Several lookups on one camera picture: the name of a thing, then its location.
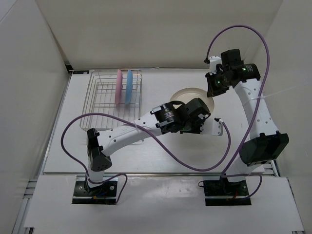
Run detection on cream plate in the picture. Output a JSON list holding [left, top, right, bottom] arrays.
[[170, 88, 215, 113]]

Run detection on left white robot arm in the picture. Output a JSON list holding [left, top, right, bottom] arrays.
[[85, 98, 211, 195]]

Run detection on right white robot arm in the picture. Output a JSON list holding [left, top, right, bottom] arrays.
[[205, 49, 289, 195]]

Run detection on blue plate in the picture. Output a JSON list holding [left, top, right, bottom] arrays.
[[125, 70, 133, 105]]

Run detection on pink plate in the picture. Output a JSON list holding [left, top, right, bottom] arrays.
[[115, 69, 123, 105]]

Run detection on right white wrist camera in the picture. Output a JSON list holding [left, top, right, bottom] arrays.
[[204, 56, 221, 75]]

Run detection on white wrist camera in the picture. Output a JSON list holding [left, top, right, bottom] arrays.
[[212, 118, 223, 136], [204, 56, 221, 75]]

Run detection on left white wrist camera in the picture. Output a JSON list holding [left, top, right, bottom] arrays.
[[212, 118, 223, 136]]

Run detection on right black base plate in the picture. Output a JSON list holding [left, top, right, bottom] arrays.
[[198, 178, 251, 206]]

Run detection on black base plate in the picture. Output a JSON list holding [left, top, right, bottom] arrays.
[[198, 178, 251, 206], [72, 176, 118, 205]]

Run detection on metal wire dish rack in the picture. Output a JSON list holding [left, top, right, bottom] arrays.
[[82, 69, 142, 121]]

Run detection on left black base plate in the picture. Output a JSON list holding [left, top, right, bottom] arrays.
[[72, 176, 118, 205]]

